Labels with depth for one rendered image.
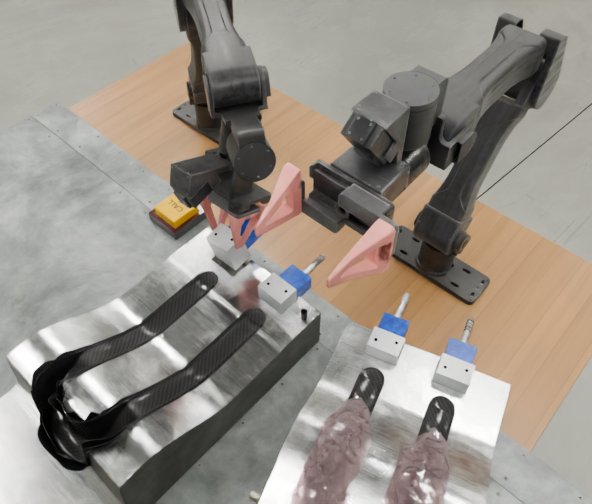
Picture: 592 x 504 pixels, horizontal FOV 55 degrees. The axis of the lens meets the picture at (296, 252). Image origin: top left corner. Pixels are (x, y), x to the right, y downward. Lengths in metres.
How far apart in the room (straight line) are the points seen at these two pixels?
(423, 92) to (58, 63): 2.73
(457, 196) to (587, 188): 1.68
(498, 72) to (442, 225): 0.28
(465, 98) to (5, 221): 0.90
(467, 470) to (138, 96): 1.09
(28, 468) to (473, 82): 0.76
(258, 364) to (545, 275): 0.57
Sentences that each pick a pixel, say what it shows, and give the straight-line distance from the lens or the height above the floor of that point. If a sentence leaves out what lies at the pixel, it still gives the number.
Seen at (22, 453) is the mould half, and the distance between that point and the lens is 0.91.
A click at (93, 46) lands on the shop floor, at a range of 3.29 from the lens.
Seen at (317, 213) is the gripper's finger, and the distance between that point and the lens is 0.63.
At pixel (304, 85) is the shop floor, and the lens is 2.84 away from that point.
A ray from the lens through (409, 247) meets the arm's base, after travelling 1.10.
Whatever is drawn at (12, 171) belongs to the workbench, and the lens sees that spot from 1.37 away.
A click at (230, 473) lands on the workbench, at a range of 0.89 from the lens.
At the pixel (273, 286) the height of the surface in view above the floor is 0.92.
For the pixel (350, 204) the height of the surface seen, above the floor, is 1.23.
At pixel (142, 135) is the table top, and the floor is 0.80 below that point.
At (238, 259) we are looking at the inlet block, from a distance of 0.93.
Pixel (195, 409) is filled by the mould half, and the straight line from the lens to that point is 0.83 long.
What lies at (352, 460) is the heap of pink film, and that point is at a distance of 0.78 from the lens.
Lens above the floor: 1.65
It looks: 52 degrees down
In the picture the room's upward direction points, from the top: straight up
